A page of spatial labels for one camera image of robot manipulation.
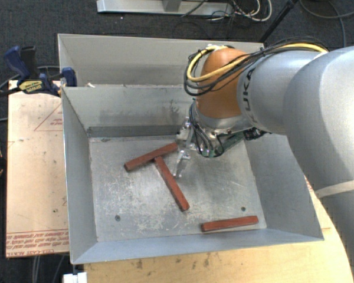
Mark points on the brown cardboard board, red print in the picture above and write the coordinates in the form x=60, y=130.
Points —
x=35, y=172

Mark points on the grey metal bin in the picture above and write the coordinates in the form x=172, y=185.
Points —
x=135, y=193

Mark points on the red-brown flat block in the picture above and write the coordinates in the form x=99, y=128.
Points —
x=149, y=157
x=172, y=184
x=228, y=223

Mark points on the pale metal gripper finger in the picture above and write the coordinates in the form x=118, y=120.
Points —
x=183, y=165
x=177, y=167

